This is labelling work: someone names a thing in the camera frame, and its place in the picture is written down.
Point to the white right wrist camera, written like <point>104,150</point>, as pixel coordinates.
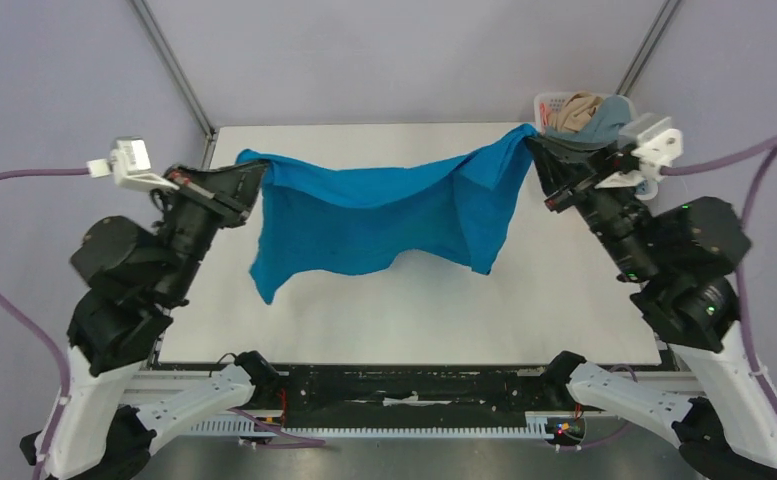
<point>654,143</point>

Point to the blue t-shirt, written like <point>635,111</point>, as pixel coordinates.
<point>358,221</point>

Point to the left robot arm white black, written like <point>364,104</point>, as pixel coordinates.
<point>135,278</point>

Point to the grey-blue t-shirt in basket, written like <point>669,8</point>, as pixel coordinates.
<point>604,127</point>

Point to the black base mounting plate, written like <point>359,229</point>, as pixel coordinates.
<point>409,416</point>

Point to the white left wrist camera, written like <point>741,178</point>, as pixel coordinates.
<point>128,163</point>

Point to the beige t-shirt in basket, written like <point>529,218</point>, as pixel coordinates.
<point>575,113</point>

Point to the white slotted cable duct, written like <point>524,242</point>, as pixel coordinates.
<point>229,425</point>

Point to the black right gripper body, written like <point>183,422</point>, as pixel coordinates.
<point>575,183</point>

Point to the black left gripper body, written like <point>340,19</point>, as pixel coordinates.
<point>205,206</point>

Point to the aluminium frame rail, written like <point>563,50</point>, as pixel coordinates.
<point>309,388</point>

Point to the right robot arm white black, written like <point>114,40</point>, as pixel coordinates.
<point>680,261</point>

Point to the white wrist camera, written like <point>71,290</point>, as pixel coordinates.
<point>654,143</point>
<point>128,163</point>

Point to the white plastic laundry basket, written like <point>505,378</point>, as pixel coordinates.
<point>550,106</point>

